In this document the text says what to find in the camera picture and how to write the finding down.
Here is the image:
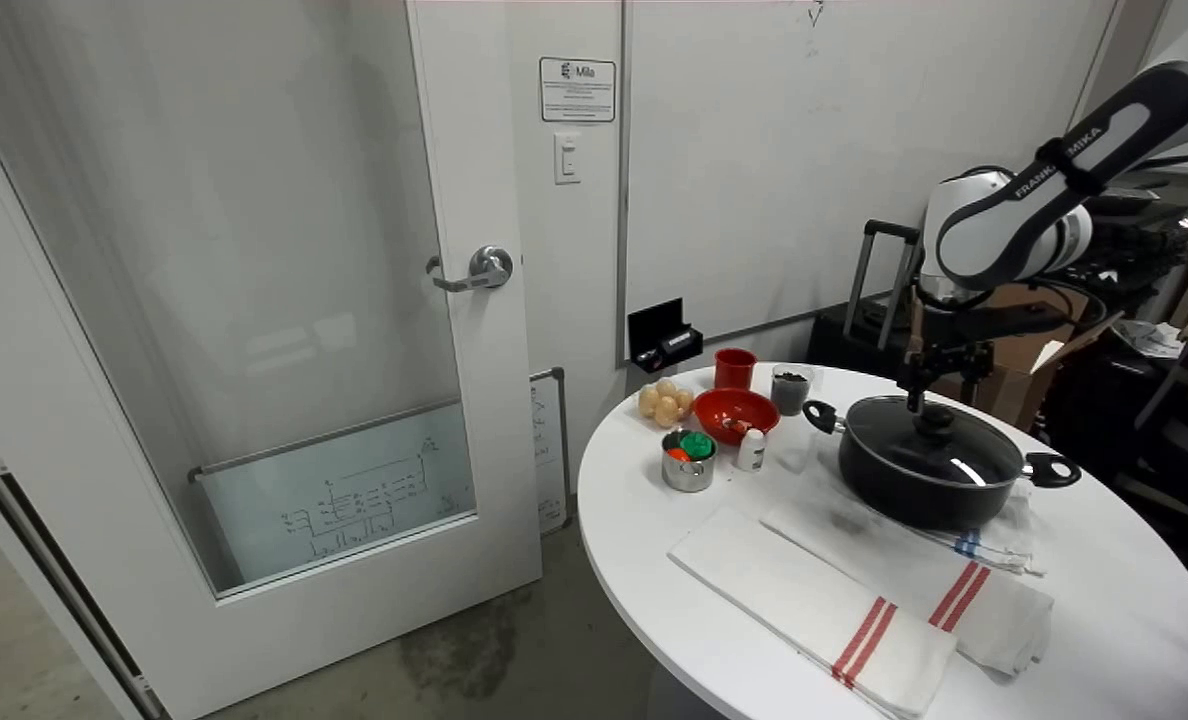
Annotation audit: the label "white salt shaker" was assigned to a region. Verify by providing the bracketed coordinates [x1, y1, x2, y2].
[731, 423, 773, 477]

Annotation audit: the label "black suitcase with handle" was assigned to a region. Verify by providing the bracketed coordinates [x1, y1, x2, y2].
[805, 214, 927, 383]

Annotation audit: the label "white door frosted glass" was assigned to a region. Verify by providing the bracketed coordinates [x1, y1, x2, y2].
[0, 0, 548, 720]

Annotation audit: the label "brown cardboard box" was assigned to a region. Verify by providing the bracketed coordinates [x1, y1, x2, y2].
[985, 283, 1115, 431]

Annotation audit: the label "silver door lever handle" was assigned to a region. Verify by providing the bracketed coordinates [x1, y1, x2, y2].
[423, 243, 516, 294]

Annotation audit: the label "red bowl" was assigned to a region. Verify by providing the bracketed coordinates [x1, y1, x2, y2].
[687, 387, 785, 448]

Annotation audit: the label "red mug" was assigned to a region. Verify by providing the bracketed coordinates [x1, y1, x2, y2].
[713, 344, 762, 397]

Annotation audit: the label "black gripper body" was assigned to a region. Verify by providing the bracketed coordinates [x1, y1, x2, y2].
[901, 294, 1007, 387]

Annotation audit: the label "white towel red stripes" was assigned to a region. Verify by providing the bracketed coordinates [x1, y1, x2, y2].
[664, 509, 962, 720]
[927, 557, 1061, 688]

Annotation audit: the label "glass lid with black knob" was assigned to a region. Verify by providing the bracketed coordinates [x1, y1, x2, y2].
[839, 390, 1029, 493]

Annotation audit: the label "beige round ball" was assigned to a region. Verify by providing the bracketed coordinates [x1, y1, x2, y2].
[638, 379, 676, 431]
[664, 374, 699, 423]

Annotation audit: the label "black cooking pot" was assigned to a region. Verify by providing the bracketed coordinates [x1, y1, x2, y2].
[800, 390, 1085, 531]

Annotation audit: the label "white light switch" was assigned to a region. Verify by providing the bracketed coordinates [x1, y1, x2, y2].
[548, 126, 585, 189]

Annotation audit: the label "small green red object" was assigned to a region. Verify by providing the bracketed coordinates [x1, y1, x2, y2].
[655, 423, 722, 497]

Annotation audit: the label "open black case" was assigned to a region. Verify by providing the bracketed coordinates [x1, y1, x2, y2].
[623, 294, 709, 374]

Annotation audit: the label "clear measuring cup dark contents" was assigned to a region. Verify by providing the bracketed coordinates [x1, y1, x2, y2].
[767, 369, 815, 421]

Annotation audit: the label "white towel blue stripes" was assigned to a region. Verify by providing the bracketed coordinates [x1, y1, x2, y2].
[949, 513, 1051, 579]

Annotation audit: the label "white wall sign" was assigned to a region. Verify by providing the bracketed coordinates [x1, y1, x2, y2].
[536, 50, 620, 126]

